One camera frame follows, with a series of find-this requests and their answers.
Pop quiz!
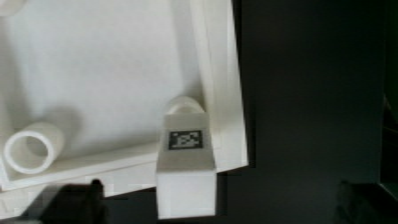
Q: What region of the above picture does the white square tabletop with sockets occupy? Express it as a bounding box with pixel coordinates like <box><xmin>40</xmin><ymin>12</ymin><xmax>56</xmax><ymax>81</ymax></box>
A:
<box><xmin>0</xmin><ymin>0</ymin><xmax>246</xmax><ymax>189</ymax></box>

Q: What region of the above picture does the white leg with tag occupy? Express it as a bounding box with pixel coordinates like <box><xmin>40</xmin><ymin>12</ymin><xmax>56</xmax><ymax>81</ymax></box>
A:
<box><xmin>156</xmin><ymin>96</ymin><xmax>216</xmax><ymax>219</ymax></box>

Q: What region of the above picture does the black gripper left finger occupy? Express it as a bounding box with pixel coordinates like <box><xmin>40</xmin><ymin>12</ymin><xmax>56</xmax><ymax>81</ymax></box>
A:
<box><xmin>15</xmin><ymin>179</ymin><xmax>108</xmax><ymax>224</ymax></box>

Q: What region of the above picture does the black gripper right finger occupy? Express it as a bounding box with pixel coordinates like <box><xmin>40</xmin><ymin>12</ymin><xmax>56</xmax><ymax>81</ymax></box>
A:
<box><xmin>332</xmin><ymin>181</ymin><xmax>398</xmax><ymax>224</ymax></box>

